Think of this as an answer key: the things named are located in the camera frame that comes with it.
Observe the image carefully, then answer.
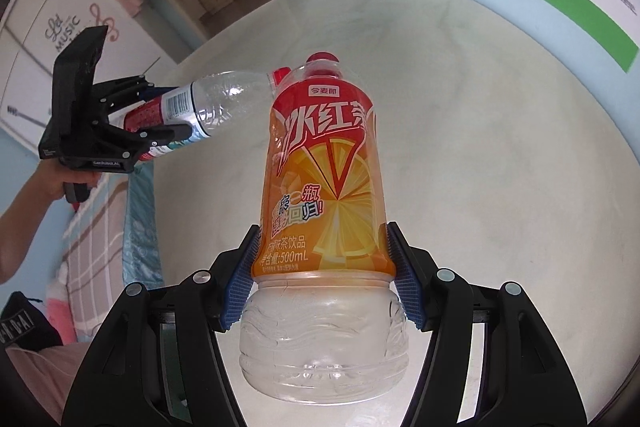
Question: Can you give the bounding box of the clear water bottle red cap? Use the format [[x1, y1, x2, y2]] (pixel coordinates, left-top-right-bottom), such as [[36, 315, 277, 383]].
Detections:
[[122, 67, 293, 162]]

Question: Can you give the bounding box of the black garment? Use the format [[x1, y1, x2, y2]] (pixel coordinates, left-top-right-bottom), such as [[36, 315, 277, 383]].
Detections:
[[0, 291, 58, 353]]

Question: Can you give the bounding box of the person's left hand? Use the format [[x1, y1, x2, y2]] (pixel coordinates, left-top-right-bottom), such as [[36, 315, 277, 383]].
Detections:
[[27, 167, 103, 210]]

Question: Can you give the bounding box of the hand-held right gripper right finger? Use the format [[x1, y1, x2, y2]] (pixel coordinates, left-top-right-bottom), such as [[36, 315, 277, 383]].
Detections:
[[385, 221, 586, 427]]

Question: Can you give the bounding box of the orange label tea bottle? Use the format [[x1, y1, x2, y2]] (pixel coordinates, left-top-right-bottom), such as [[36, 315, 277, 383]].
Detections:
[[239, 51, 411, 404]]

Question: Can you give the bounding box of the white wardrobe with music print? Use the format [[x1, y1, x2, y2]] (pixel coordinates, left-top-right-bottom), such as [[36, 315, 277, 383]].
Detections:
[[0, 0, 178, 158]]

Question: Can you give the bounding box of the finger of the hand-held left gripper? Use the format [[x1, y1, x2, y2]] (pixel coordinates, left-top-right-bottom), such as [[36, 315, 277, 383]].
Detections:
[[107, 122, 193, 162], [92, 77, 165, 116]]

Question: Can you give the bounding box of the person's left forearm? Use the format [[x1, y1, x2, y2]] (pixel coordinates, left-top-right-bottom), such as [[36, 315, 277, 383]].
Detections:
[[0, 192, 51, 285]]

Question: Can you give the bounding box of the plaid blanket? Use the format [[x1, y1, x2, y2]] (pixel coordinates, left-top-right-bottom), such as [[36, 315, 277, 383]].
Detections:
[[47, 179, 136, 358]]

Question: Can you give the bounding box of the person's pink trousered leg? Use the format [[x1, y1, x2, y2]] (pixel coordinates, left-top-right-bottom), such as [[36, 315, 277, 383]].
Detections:
[[0, 342, 93, 427]]

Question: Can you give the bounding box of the turquoise patterned sheet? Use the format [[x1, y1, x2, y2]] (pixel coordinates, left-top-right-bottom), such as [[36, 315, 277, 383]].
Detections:
[[122, 167, 166, 298]]

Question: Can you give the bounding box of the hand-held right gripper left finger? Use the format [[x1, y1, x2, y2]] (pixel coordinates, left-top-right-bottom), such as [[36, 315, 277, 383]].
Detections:
[[62, 223, 263, 427]]

